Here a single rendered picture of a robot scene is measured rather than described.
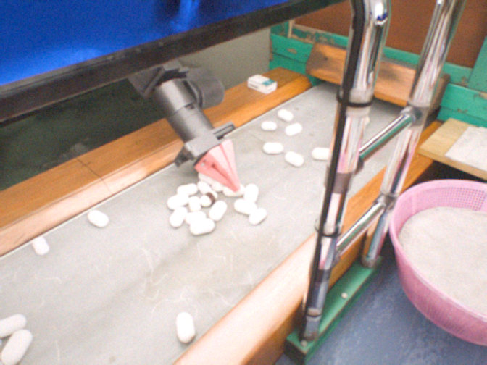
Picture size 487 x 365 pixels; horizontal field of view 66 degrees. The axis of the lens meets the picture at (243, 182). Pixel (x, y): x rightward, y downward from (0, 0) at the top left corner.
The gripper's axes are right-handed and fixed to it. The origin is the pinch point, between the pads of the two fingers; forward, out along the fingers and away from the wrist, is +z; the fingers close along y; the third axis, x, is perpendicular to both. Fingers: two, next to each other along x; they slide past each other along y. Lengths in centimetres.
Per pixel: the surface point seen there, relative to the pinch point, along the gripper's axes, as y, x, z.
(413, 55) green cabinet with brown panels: 45.3, -13.0, -1.6
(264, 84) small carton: 29.5, 9.5, -16.9
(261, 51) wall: 122, 85, -62
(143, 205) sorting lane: -11.4, 7.8, -6.1
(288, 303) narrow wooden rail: -11.0, -11.4, 15.9
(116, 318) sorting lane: -25.4, -0.6, 5.7
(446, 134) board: 37.5, -12.7, 14.5
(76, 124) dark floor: 43, 166, -98
